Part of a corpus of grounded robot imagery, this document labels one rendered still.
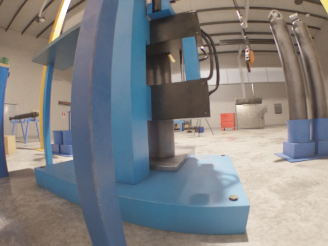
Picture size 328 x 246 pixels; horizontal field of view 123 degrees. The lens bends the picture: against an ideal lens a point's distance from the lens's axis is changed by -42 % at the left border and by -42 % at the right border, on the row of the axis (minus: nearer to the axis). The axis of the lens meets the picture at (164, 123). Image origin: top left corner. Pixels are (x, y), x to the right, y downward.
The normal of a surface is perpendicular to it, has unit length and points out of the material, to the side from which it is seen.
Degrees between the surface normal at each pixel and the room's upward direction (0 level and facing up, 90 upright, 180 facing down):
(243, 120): 90
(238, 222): 90
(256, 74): 90
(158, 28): 90
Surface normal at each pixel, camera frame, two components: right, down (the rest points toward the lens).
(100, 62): 0.95, -0.05
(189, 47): -0.32, -0.01
